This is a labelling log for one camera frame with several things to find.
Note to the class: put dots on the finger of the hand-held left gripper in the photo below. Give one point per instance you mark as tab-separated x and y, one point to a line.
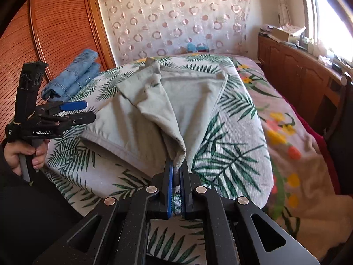
80	118
73	105

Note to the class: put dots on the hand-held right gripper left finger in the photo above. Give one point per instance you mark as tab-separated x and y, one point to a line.
170	193

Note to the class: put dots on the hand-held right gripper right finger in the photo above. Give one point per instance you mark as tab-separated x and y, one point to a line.
187	198

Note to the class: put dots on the grey pants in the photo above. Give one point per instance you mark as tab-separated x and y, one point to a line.
149	121

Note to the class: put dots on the person's left forearm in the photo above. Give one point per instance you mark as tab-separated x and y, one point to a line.
16	212

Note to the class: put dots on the person's left hand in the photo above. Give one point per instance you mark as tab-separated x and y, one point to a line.
12	154

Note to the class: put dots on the folded blue jeans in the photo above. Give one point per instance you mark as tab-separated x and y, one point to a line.
74	74

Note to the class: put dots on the palm leaf printed blanket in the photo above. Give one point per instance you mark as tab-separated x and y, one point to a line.
234	149

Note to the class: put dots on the wooden slatted wardrobe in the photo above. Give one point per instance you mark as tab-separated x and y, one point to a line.
60	27

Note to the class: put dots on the floral fleece blanket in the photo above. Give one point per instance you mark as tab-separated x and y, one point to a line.
303	154

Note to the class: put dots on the circle patterned sheer curtain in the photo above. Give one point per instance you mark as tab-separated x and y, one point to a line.
165	19

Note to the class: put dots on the small blue toy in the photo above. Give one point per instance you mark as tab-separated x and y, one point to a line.
197	47

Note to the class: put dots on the red blanket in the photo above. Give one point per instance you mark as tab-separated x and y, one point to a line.
317	139

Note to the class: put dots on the black chair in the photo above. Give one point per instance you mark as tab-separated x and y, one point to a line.
342	143

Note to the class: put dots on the wooden side cabinet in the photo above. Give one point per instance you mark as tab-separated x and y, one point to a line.
297	69

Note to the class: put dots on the cardboard box with papers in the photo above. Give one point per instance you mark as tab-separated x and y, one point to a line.
284	32

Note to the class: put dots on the row of small bottles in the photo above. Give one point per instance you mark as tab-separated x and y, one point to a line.
317	51

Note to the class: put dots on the white window curtain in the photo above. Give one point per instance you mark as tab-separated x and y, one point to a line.
281	0

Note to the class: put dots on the window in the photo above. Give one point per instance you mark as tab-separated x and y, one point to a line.
328	19

